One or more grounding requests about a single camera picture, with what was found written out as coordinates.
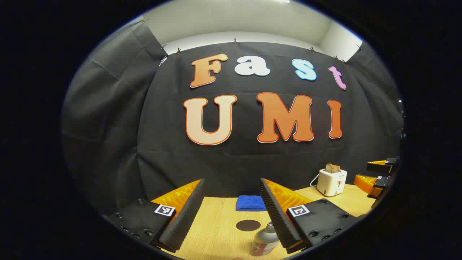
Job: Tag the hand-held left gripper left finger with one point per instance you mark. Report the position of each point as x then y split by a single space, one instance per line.
187 213

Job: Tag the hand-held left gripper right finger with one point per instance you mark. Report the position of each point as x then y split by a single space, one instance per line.
276 213

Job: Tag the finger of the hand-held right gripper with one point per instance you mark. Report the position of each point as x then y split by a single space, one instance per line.
364 182
379 167

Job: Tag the silver water bottle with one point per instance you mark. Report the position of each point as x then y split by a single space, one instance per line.
264 240

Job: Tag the dark round coaster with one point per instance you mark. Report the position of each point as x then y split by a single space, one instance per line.
247 225

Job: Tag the blue towel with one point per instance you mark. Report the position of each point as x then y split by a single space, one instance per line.
249 203

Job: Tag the toasted bread slice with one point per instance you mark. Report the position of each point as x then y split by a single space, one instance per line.
337 168
330 168

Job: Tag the white toaster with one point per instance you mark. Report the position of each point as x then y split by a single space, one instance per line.
330 182

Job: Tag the black backdrop cloth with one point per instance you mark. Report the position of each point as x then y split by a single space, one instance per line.
238 162

